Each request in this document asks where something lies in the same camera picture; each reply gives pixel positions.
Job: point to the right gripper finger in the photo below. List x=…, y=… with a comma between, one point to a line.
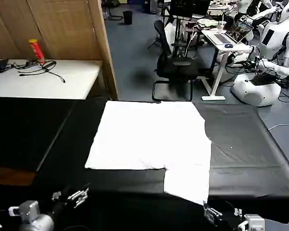
x=210, y=213
x=237, y=212

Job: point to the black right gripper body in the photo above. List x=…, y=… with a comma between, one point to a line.
x=228, y=222

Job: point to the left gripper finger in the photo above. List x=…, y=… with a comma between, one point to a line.
x=78, y=196
x=56, y=195

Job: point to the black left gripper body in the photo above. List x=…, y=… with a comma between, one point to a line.
x=60, y=204

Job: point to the white t-shirt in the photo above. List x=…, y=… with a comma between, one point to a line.
x=147, y=134

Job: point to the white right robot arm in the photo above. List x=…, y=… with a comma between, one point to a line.
x=254, y=223

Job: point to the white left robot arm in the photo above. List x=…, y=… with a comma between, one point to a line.
x=30, y=213

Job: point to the black tablecloth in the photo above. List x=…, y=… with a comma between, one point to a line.
x=243, y=144

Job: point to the white side table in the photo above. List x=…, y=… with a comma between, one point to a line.
x=62, y=79

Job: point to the white wheeled humanoid robot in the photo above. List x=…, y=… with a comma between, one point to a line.
x=255, y=91

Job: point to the white standing desk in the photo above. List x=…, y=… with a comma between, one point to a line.
x=218, y=69

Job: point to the red snack can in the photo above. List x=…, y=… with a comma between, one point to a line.
x=37, y=51

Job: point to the black office chair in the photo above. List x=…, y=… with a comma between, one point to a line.
x=173, y=67

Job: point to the blue computer mouse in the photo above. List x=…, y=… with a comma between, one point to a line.
x=228, y=45

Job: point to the silver laptop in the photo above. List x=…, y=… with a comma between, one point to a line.
x=238, y=30

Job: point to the black waste bin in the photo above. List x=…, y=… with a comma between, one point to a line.
x=127, y=17

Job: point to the white drink cup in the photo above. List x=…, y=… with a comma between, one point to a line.
x=222, y=27

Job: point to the pale green bundle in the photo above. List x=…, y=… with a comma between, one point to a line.
x=207, y=22

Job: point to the black monitor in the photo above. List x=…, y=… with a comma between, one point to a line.
x=190, y=8

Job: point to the wooden partition wall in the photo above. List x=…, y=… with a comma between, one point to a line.
x=67, y=29

